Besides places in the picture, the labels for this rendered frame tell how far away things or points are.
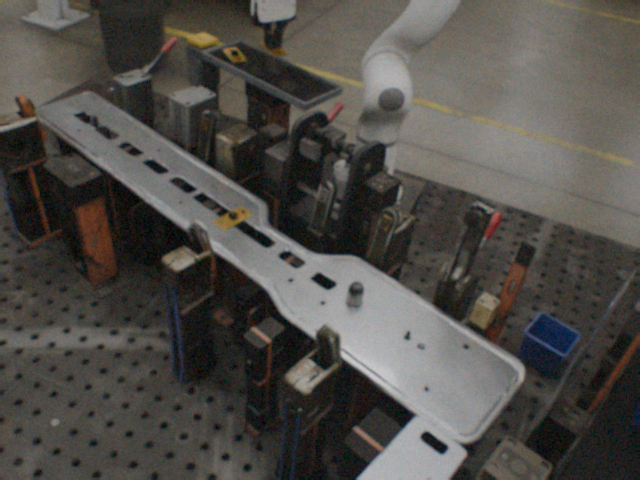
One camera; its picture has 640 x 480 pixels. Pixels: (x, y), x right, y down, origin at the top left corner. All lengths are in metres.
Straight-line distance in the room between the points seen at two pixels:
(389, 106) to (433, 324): 0.60
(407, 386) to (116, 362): 0.70
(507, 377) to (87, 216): 0.97
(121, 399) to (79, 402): 0.09
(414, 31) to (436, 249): 0.63
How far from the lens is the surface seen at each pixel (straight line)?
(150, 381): 1.41
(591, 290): 1.85
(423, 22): 1.53
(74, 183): 1.42
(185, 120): 1.54
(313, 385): 0.97
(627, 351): 1.09
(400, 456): 0.98
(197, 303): 1.24
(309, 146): 1.29
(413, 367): 1.08
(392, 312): 1.15
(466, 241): 1.13
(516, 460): 0.96
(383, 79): 1.51
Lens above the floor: 1.83
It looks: 41 degrees down
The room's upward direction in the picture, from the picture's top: 6 degrees clockwise
